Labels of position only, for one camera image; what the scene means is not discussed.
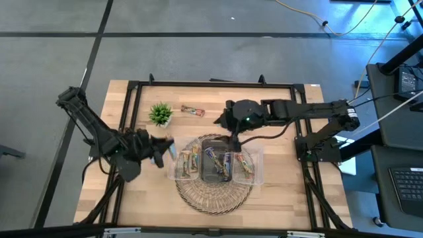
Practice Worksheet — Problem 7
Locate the black laptop keyboard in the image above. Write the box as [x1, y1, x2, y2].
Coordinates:
[388, 167, 423, 219]

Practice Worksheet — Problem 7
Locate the purple green granola bar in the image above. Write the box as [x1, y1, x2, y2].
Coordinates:
[204, 147, 229, 177]

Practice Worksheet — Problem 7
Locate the black metal table frame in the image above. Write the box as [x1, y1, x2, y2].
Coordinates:
[74, 73, 353, 232]

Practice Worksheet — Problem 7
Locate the black power adapter box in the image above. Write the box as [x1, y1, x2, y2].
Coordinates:
[393, 65, 421, 103]

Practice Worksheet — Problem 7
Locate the round woven straw placemat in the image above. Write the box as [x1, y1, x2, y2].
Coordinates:
[174, 133, 254, 216]

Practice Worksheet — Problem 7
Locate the black side desk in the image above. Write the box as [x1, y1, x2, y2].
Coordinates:
[365, 62, 423, 152]

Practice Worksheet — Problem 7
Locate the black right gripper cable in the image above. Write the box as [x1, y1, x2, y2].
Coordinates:
[240, 118, 299, 145]

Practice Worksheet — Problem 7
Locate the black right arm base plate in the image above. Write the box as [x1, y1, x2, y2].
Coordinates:
[295, 135, 343, 163]

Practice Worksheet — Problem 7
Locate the red brown granola bar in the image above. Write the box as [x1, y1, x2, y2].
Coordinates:
[235, 152, 256, 180]
[180, 104, 206, 118]

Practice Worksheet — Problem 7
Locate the dark grey plastic bin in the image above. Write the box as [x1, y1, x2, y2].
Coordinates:
[200, 137, 234, 183]

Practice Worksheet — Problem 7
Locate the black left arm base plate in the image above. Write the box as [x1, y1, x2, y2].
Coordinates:
[83, 137, 133, 159]

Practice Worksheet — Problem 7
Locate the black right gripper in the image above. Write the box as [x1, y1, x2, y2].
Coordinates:
[214, 99, 265, 153]

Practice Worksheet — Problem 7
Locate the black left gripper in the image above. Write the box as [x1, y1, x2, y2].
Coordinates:
[128, 128, 174, 169]

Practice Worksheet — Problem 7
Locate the yellow floor cable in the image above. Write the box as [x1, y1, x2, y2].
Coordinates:
[274, 0, 379, 37]

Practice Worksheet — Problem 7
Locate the clear plastic bin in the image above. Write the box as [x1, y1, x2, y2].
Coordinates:
[231, 145, 265, 185]
[167, 137, 203, 181]

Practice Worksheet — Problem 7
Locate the black beam with silver brackets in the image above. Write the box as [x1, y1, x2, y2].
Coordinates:
[0, 223, 423, 238]

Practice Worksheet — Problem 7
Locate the blue granola bar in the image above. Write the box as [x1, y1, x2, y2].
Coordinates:
[167, 141, 178, 161]
[222, 151, 233, 181]

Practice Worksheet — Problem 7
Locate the white cable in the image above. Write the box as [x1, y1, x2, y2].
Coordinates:
[354, 0, 423, 100]

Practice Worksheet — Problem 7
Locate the small green potted plant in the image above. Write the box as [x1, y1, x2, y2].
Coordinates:
[147, 102, 174, 128]

